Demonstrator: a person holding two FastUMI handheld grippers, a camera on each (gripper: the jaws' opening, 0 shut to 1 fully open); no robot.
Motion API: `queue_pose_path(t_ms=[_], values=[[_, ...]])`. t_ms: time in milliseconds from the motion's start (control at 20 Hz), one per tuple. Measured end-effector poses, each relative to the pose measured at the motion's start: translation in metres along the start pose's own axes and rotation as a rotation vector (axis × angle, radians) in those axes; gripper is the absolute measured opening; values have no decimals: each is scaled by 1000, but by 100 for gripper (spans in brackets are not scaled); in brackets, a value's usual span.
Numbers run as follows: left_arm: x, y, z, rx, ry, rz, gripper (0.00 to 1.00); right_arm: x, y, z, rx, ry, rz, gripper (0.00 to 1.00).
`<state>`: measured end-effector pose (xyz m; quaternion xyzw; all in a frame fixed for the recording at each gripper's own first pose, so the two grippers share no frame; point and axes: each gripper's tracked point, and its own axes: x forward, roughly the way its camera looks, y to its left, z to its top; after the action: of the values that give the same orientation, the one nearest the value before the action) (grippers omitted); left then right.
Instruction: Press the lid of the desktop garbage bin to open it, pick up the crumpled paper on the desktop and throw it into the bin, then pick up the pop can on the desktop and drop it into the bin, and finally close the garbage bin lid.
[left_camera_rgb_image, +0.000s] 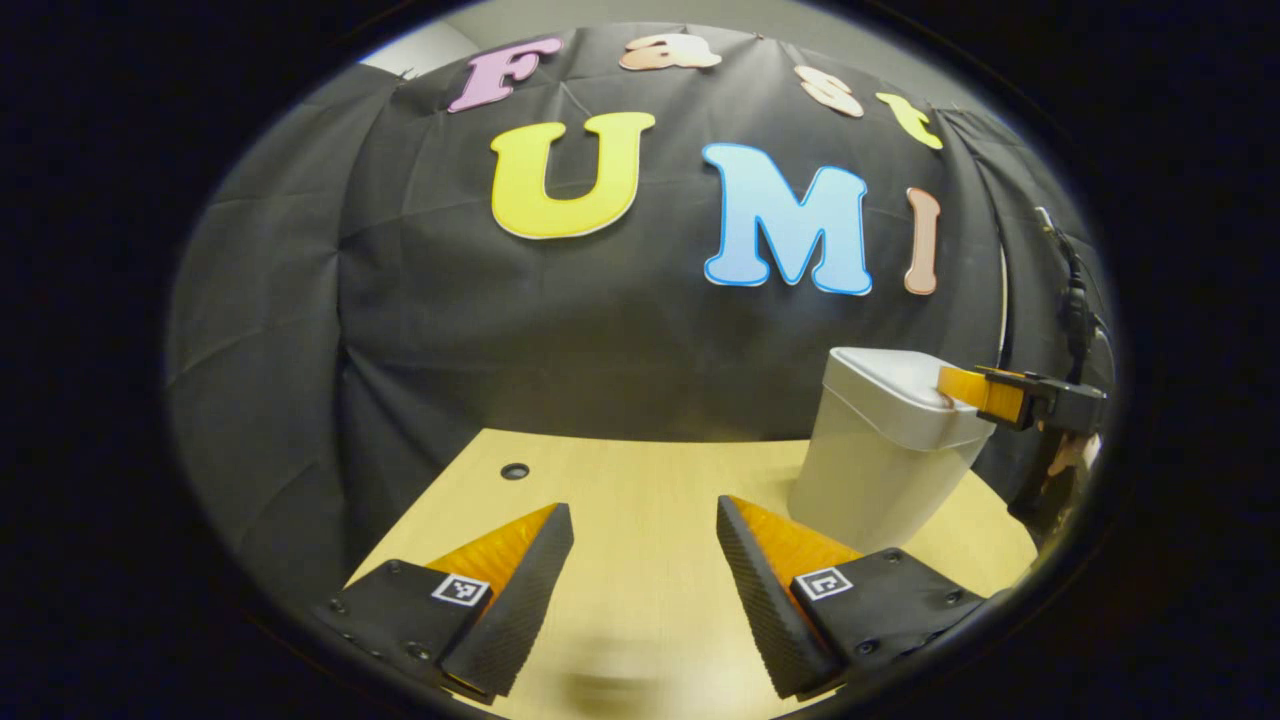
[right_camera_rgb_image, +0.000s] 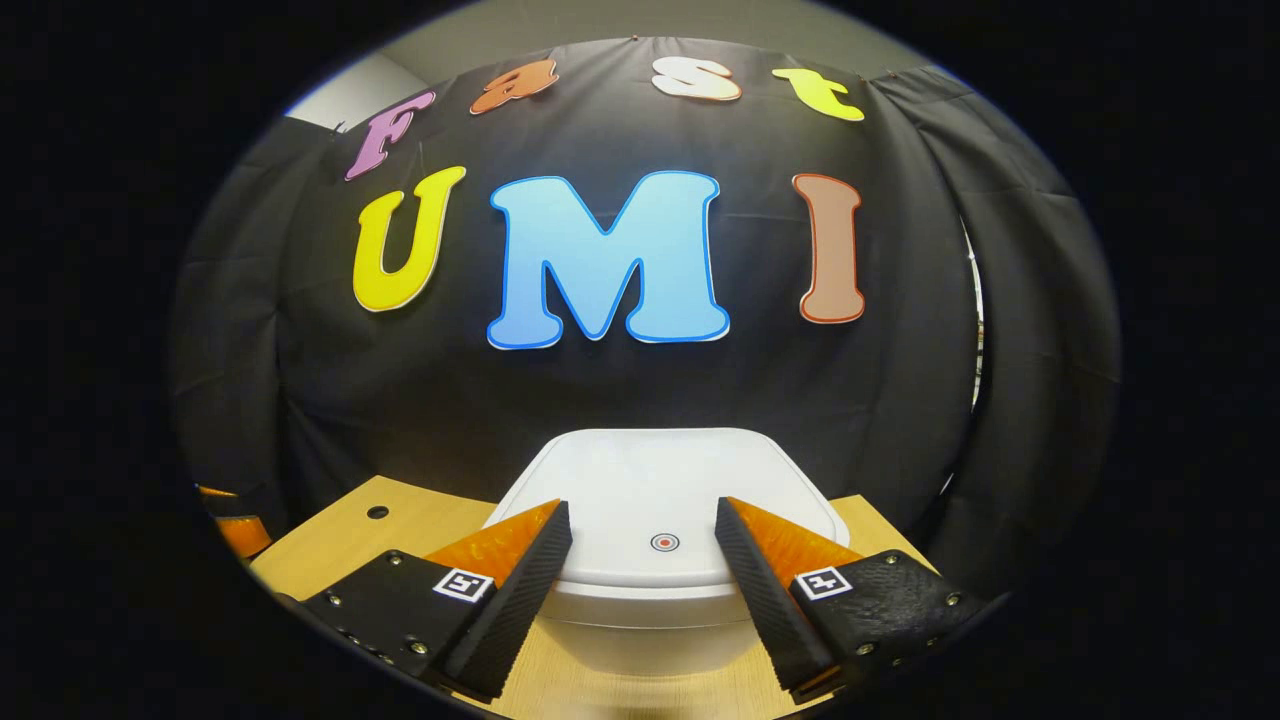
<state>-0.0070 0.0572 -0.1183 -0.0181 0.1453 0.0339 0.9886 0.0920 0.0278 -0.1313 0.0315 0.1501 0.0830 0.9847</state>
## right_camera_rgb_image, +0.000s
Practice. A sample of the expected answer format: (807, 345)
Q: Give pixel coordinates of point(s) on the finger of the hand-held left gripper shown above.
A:
(245, 535)

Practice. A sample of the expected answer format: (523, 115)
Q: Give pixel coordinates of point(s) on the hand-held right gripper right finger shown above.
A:
(765, 610)

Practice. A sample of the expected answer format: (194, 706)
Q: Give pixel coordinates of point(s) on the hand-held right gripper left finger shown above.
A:
(515, 610)

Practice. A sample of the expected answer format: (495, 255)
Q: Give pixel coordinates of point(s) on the white desktop garbage bin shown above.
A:
(650, 480)

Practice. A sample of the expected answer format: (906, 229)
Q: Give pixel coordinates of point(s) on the black backdrop cloth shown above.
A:
(400, 380)

